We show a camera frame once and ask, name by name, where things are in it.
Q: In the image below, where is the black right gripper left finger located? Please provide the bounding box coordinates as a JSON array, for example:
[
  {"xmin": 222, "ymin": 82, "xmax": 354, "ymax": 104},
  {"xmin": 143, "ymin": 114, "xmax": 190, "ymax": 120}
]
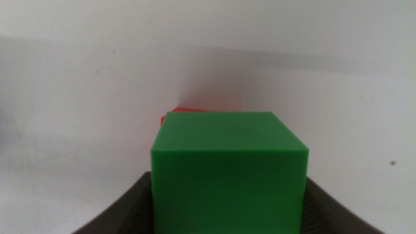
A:
[{"xmin": 71, "ymin": 171, "xmax": 153, "ymax": 234}]

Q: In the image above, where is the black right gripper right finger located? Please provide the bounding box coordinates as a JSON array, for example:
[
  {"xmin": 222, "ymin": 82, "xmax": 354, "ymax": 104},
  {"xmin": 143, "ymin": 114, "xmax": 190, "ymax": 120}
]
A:
[{"xmin": 301, "ymin": 177, "xmax": 387, "ymax": 234}]

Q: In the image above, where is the green cube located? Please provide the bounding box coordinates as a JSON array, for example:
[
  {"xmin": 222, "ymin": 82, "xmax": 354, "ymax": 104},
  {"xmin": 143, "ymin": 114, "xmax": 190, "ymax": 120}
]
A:
[{"xmin": 150, "ymin": 111, "xmax": 309, "ymax": 234}]

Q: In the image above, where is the red cube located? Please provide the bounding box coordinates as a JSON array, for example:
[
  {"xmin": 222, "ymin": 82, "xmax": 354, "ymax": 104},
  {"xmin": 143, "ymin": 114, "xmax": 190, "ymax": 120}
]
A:
[{"xmin": 160, "ymin": 107, "xmax": 209, "ymax": 127}]

